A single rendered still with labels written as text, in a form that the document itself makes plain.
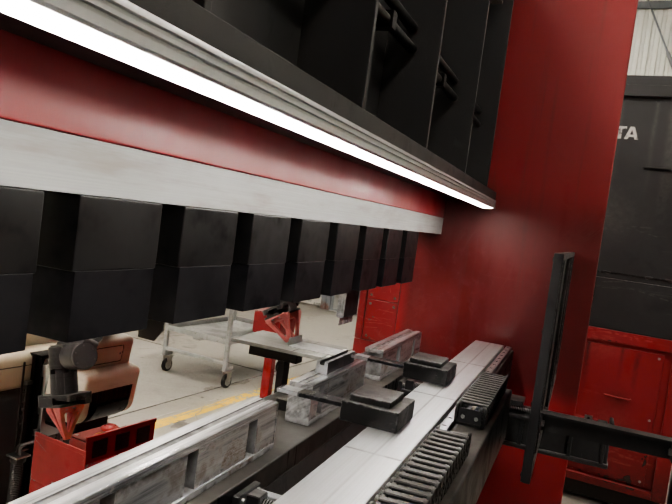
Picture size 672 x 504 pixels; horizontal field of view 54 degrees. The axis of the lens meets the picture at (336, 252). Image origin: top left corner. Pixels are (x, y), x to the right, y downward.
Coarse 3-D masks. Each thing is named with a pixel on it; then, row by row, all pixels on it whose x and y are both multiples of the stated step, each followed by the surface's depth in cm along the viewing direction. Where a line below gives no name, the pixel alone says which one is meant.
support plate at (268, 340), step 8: (240, 336) 178; (248, 336) 179; (256, 336) 181; (264, 336) 182; (272, 336) 184; (248, 344) 173; (256, 344) 172; (264, 344) 172; (272, 344) 173; (280, 344) 174; (320, 344) 182; (328, 344) 183; (288, 352) 169; (296, 352) 168; (304, 352) 168; (312, 352) 170
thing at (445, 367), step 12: (372, 360) 169; (384, 360) 169; (408, 360) 164; (420, 360) 162; (432, 360) 162; (444, 360) 164; (408, 372) 162; (420, 372) 160; (432, 372) 159; (444, 372) 158; (444, 384) 158
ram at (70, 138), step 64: (0, 64) 60; (64, 64) 67; (0, 128) 61; (64, 128) 68; (128, 128) 78; (192, 128) 90; (256, 128) 106; (64, 192) 70; (128, 192) 79; (192, 192) 92; (256, 192) 109; (320, 192) 134; (384, 192) 175
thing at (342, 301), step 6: (342, 294) 168; (348, 294) 169; (354, 294) 173; (342, 300) 168; (348, 300) 169; (354, 300) 174; (342, 306) 168; (348, 306) 170; (354, 306) 175; (342, 312) 168; (348, 312) 171; (354, 312) 175; (342, 318) 170; (348, 318) 174
